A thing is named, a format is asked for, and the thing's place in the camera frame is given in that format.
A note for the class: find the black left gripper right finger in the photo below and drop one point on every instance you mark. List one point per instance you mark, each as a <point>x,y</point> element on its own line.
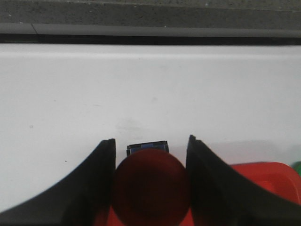
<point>220,196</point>

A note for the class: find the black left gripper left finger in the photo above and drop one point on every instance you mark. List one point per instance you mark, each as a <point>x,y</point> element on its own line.
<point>82,198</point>

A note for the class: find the green plastic tray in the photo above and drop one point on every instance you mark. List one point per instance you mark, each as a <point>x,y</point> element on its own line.
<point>297,167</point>

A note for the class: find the red plastic tray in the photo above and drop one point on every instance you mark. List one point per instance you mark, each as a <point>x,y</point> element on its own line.
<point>275,177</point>

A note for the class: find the red mushroom push button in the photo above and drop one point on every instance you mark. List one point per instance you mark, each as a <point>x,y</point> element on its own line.
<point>150,187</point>

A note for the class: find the grey stone counter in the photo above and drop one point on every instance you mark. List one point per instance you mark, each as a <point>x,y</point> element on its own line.
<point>169,22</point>

